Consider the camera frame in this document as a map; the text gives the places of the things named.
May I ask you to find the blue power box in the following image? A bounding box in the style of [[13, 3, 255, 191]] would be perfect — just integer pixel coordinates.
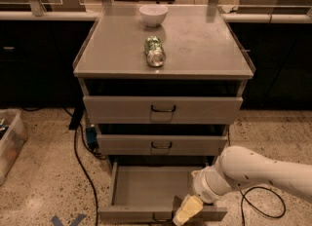
[[85, 125, 98, 150]]

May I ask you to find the white ceramic bowl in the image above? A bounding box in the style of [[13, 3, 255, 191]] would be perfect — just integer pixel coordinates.
[[139, 4, 168, 27]]

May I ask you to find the black floor cable left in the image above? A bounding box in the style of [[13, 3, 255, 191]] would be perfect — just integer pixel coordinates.
[[19, 106, 99, 226]]

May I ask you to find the grey drawer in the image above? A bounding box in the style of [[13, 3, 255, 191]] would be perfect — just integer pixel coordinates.
[[97, 160, 228, 224], [97, 124, 228, 156], [84, 79, 243, 125]]

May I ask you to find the green soda can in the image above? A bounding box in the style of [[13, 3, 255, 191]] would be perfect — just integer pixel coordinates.
[[144, 36, 166, 67]]

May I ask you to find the clear plastic storage bin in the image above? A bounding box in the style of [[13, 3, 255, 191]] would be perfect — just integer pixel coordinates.
[[0, 109, 28, 185]]

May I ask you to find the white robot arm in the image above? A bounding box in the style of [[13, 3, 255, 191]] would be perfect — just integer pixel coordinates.
[[173, 146, 312, 226]]

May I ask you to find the grey middle drawer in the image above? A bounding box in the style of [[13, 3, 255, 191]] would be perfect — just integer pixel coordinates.
[[97, 124, 228, 156]]

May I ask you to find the grey metal drawer cabinet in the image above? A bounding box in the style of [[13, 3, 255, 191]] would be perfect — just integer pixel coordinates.
[[74, 6, 253, 165]]

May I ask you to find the black floor cable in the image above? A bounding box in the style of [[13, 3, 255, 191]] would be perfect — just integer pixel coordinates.
[[19, 106, 99, 226], [226, 129, 287, 226]]

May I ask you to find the grey top drawer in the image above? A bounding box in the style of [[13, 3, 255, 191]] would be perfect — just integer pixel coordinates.
[[84, 79, 243, 125]]

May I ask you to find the black floor cable right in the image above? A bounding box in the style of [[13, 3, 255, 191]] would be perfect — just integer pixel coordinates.
[[226, 129, 287, 226]]

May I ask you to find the grey bottom drawer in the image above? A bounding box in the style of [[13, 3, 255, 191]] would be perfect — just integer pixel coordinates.
[[97, 160, 228, 224]]

